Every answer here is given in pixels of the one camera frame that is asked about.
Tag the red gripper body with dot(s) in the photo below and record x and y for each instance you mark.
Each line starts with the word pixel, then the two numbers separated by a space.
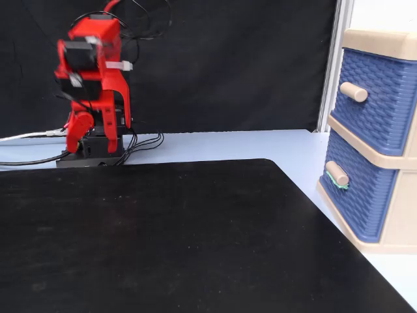
pixel 81 88

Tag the red fixed gripper finger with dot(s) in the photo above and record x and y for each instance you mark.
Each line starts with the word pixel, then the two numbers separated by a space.
pixel 110 133

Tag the red pivoting gripper finger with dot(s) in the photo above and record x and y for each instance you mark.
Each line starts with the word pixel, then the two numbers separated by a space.
pixel 78 130

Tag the beige plastic drawer cabinet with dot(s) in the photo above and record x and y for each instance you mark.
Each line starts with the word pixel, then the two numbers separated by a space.
pixel 404 212

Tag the black rectangular mat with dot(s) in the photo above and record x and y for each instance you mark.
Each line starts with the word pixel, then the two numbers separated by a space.
pixel 163 244

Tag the black cloth backdrop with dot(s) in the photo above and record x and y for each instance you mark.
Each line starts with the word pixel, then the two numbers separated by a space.
pixel 228 65

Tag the green rubber band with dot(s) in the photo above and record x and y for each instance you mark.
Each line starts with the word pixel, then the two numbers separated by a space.
pixel 332 179

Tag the aluminium frame post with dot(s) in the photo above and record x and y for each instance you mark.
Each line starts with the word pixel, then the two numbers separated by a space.
pixel 339 32

